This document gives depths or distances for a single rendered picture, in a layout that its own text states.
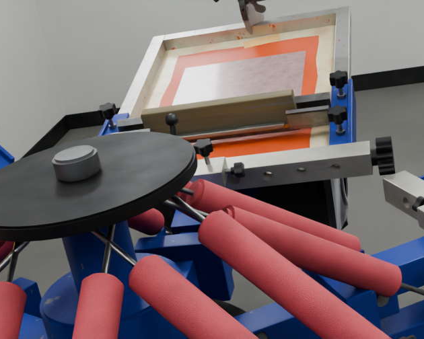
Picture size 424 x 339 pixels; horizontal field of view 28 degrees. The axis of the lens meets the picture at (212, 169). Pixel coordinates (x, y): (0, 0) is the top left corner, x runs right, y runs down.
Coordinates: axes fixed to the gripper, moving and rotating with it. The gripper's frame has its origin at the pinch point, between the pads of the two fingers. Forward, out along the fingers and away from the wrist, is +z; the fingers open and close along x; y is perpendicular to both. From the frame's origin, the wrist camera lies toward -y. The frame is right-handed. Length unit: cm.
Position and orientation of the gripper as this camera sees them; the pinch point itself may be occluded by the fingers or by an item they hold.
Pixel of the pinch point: (249, 27)
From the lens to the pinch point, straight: 247.4
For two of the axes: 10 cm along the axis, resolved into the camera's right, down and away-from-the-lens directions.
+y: 9.6, -1.2, -2.4
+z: 2.3, 8.2, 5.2
